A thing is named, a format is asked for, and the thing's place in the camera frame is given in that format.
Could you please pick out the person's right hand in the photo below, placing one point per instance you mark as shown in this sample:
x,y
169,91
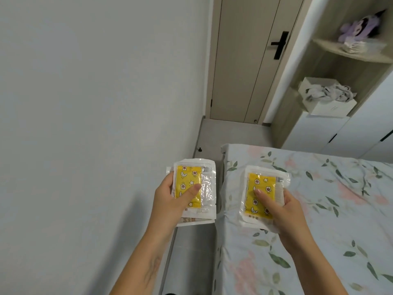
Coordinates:
x,y
288,221

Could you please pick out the person's left hand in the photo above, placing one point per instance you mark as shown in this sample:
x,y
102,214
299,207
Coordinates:
x,y
165,211

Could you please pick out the white box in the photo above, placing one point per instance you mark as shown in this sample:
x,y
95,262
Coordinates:
x,y
331,109

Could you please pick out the clear plastic container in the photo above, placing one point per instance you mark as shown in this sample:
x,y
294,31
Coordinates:
x,y
365,47

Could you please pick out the wooden shelf unit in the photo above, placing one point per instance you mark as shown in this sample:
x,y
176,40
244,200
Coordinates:
x,y
337,15

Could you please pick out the person's right forearm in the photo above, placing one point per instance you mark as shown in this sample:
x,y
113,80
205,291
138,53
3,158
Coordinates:
x,y
319,273

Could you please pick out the person's left forearm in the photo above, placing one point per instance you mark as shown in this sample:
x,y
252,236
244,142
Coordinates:
x,y
141,267

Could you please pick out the floral bed sheet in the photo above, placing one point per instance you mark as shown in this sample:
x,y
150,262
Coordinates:
x,y
322,196

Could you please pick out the gray crumpled clothes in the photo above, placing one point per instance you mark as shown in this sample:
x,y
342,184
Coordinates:
x,y
334,93

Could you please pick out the beige door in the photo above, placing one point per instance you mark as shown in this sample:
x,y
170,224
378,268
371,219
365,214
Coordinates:
x,y
239,73
208,58

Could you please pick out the purple plush toy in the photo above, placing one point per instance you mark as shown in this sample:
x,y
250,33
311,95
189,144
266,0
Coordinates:
x,y
359,27

